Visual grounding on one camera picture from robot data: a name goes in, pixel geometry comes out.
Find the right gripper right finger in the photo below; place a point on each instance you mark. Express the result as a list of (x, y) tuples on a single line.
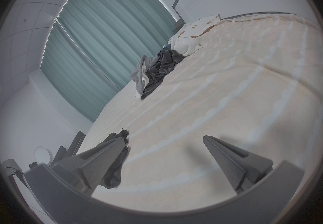
[(242, 165)]

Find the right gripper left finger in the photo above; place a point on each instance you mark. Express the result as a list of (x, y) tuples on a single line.
[(83, 167)]

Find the black T-shirt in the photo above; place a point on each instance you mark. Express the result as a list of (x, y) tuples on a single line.
[(116, 167)]

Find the bed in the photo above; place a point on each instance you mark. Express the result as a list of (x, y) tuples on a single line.
[(227, 104)]

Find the black chest of drawers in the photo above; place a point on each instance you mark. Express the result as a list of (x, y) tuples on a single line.
[(73, 146)]

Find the blue-green curtain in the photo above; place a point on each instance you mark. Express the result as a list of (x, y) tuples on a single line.
[(113, 16), (75, 71)]

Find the black garment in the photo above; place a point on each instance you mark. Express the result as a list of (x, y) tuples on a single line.
[(159, 71)]

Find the dark blue garment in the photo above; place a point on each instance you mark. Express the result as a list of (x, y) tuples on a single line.
[(167, 46)]

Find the white printed pillow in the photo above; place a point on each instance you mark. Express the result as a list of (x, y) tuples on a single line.
[(196, 26)]

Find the grey bedside table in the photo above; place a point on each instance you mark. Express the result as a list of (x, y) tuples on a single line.
[(178, 23)]

